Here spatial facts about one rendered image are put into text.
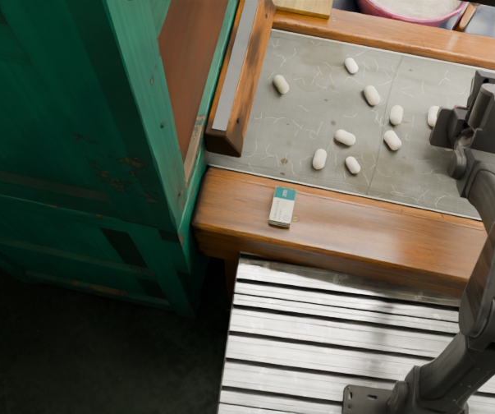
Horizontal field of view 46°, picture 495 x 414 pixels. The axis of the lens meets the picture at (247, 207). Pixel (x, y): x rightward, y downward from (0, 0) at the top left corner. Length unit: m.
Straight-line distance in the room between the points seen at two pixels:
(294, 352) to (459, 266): 0.30
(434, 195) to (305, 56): 0.35
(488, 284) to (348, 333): 0.42
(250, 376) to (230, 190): 0.31
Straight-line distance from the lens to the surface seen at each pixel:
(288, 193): 0.95
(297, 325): 1.01
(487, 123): 0.88
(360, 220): 0.97
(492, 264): 0.65
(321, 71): 1.11
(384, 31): 1.15
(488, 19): 1.35
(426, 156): 1.07
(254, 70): 1.00
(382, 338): 1.03
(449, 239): 1.00
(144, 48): 0.52
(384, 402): 1.01
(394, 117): 1.07
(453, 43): 1.18
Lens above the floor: 1.66
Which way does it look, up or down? 70 degrees down
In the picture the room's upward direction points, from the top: 3 degrees clockwise
